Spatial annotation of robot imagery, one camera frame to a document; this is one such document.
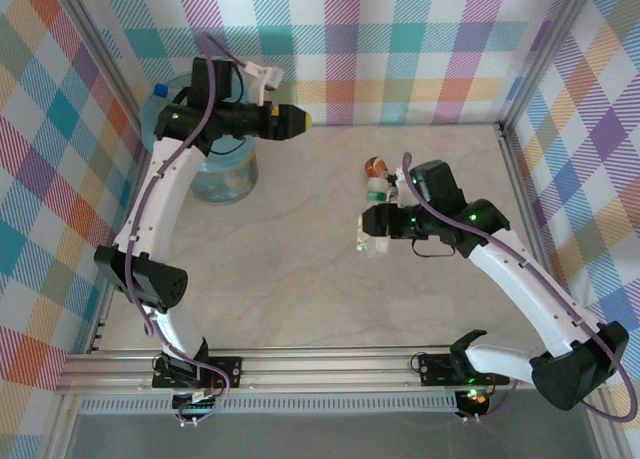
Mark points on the clear bottle green cap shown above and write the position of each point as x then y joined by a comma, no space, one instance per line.
372,246

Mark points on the brown label plastic bottle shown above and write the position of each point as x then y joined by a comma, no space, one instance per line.
375,165

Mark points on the blue label bottle blue cap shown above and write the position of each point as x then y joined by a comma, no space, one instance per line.
161,90

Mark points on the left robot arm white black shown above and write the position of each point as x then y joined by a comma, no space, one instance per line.
160,194

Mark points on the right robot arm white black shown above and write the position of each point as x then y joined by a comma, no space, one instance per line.
525,289

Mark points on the blue plastic bin liner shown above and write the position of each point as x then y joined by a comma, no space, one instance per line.
235,157

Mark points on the clear round waste bin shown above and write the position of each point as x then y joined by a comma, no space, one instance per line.
230,184

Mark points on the aluminium side floor rail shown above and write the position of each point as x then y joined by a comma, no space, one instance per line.
100,319
520,189

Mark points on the aluminium frame post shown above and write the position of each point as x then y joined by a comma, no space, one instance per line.
100,54
540,54

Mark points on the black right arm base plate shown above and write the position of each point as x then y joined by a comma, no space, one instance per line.
435,371

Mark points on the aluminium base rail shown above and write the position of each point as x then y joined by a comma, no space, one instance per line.
325,374

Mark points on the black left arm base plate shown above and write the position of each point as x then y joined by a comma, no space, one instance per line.
227,369

